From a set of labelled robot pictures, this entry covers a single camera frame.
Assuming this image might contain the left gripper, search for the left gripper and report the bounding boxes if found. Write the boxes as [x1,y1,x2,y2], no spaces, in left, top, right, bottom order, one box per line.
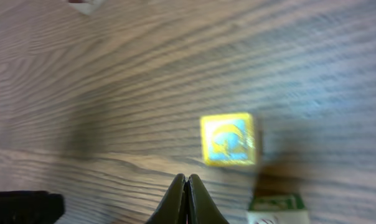
[0,191,65,224]

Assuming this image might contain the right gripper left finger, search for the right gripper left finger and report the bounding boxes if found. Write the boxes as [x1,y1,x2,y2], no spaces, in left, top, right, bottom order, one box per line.
[146,174,187,224]

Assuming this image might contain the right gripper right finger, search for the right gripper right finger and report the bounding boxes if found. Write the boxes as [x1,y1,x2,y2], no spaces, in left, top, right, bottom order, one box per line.
[187,174,228,224]

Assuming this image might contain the green letter B block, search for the green letter B block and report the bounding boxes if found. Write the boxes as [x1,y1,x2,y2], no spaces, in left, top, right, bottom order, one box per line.
[245,164,311,224]

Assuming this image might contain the yellow top wooden block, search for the yellow top wooden block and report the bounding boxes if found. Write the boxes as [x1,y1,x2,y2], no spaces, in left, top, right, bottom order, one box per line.
[200,113,260,166]

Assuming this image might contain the red letter I block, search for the red letter I block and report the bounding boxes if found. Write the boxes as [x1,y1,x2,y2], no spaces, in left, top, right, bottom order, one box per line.
[66,0,106,15]

